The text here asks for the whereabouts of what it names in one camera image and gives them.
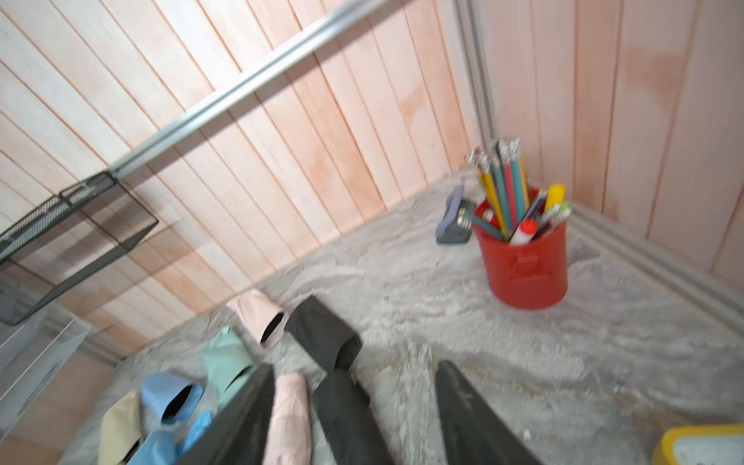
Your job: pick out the white wire shelf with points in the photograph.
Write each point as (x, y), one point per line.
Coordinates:
(31, 356)

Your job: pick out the black mesh basket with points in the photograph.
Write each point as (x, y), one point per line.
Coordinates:
(65, 240)

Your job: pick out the mint green umbrella sleeve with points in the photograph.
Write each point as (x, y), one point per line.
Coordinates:
(228, 364)

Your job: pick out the yellow alarm clock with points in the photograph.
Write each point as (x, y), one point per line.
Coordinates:
(700, 444)

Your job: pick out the small pink umbrella sleeve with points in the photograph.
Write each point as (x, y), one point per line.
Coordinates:
(260, 316)

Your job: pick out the blue umbrella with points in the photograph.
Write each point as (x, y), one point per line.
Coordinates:
(161, 448)

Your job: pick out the black umbrella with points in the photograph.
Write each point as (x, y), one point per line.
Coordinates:
(342, 408)

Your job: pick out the small pink umbrella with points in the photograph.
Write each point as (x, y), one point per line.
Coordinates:
(289, 440)

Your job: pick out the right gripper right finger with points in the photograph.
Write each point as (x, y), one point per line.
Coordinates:
(472, 432)

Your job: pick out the black umbrella sleeve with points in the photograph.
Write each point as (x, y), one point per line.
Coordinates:
(326, 338)

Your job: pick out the blue umbrella sleeve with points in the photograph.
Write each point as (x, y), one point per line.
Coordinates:
(171, 398)

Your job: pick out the beige umbrella sleeve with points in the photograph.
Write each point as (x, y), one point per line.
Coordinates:
(121, 430)

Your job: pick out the red pencil cup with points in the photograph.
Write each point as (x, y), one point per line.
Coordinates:
(521, 230)

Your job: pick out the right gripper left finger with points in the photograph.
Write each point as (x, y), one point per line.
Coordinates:
(238, 434)

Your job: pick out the grey stapler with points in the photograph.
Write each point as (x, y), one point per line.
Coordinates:
(455, 229)

